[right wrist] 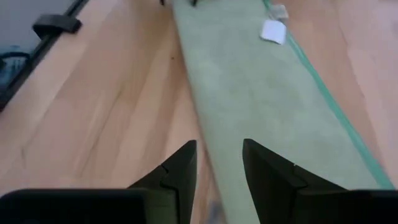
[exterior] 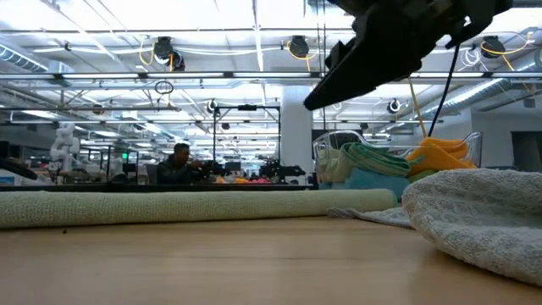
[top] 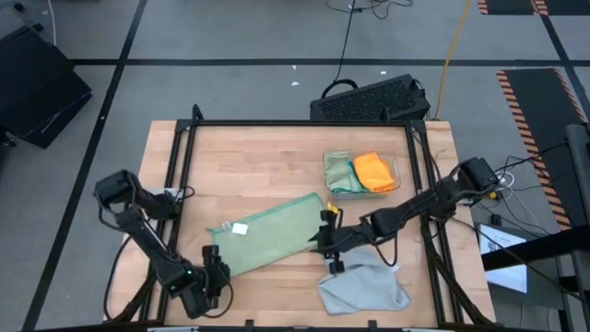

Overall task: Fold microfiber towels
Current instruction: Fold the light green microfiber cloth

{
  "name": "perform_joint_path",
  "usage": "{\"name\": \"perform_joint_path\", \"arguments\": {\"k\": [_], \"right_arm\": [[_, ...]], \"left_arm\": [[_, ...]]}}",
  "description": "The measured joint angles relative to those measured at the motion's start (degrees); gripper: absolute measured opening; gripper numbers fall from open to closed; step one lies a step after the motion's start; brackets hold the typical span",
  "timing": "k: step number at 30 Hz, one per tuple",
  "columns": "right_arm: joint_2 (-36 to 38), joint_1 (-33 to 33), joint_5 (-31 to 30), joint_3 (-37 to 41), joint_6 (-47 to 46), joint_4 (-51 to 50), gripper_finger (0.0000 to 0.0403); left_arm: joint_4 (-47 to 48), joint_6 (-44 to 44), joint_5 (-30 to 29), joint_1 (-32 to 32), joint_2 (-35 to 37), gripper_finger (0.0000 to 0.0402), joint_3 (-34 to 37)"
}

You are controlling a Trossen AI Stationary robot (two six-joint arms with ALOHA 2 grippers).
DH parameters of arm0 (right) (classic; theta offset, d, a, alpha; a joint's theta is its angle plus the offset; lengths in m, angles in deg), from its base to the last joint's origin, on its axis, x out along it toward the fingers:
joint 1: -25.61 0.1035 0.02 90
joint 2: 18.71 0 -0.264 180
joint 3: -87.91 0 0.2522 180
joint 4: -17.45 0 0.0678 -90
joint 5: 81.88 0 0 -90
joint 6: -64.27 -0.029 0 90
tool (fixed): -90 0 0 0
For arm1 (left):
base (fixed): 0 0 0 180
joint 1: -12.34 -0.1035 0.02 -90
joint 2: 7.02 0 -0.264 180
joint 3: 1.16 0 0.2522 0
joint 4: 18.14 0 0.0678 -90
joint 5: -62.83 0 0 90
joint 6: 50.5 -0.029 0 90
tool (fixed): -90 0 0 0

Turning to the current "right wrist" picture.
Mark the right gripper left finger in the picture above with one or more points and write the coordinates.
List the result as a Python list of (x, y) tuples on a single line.
[(180, 174)]

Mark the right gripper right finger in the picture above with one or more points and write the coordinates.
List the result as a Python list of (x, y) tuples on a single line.
[(273, 180)]

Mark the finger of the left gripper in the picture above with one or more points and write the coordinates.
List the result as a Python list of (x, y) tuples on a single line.
[(161, 2), (194, 2)]

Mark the pale green towel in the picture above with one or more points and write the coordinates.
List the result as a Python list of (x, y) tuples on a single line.
[(255, 93)]

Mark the black aluminium table frame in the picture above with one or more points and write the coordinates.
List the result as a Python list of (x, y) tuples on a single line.
[(56, 25)]

